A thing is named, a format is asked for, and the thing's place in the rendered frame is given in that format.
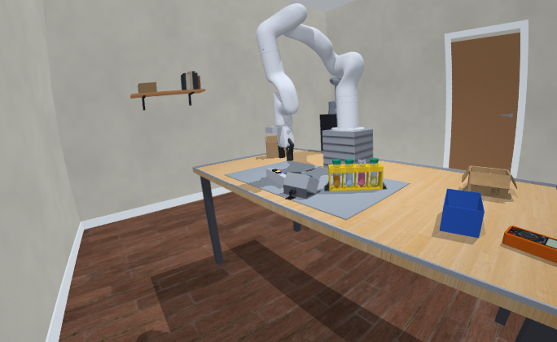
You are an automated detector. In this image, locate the blue open-top box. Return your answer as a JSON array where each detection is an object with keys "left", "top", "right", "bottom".
[{"left": 440, "top": 189, "right": 485, "bottom": 238}]

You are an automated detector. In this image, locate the orange multimeter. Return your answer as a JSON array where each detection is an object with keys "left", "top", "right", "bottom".
[{"left": 502, "top": 226, "right": 557, "bottom": 263}]

